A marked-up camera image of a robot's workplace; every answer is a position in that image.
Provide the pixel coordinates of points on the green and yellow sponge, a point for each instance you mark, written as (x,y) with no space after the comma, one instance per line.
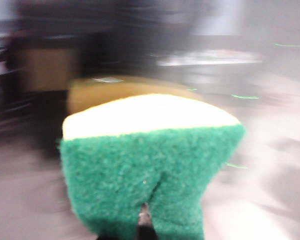
(145,150)

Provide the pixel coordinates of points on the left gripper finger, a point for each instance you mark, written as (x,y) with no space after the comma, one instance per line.
(146,227)

